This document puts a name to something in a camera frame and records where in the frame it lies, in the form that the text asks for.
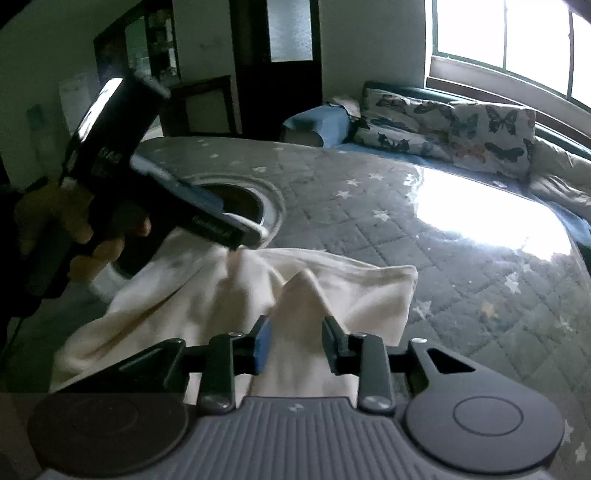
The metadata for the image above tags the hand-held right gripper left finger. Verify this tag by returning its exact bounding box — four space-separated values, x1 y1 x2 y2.
117 315 273 415

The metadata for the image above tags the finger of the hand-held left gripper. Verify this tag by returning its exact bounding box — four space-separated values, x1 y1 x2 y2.
130 154 227 217
225 213 269 252

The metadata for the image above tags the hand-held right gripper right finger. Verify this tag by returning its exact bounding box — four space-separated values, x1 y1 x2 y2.
322 316 476 415

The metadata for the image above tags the cream garment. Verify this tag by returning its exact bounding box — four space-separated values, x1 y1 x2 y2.
50 228 419 398

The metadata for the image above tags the person's left hand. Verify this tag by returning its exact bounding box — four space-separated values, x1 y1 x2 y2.
14 182 153 283

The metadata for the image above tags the dark wooden sideboard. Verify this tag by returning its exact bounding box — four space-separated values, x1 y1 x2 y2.
161 75 237 137

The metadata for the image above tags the dark wooden shelf cabinet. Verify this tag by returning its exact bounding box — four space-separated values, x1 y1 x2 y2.
92 0 182 134

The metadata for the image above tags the dark wooden glass door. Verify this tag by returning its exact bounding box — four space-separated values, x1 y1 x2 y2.
230 0 322 136

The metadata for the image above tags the small beige cloth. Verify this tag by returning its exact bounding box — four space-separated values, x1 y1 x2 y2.
323 95 362 119

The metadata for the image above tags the long butterfly print cushion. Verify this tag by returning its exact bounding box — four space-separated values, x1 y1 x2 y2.
353 85 456 162

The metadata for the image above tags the dark green sofa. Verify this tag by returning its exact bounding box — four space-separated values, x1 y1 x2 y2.
281 80 591 278

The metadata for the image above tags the beige pillow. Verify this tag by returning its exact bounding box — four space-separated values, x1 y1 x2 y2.
529 136 591 209

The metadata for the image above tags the green framed window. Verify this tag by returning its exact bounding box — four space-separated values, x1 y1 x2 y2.
427 0 591 112

